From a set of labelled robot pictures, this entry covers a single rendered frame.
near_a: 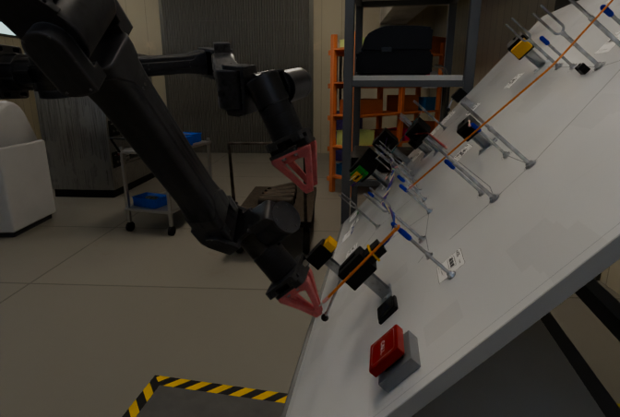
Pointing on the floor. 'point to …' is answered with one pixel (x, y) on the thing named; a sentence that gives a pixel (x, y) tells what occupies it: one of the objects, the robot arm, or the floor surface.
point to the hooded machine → (22, 174)
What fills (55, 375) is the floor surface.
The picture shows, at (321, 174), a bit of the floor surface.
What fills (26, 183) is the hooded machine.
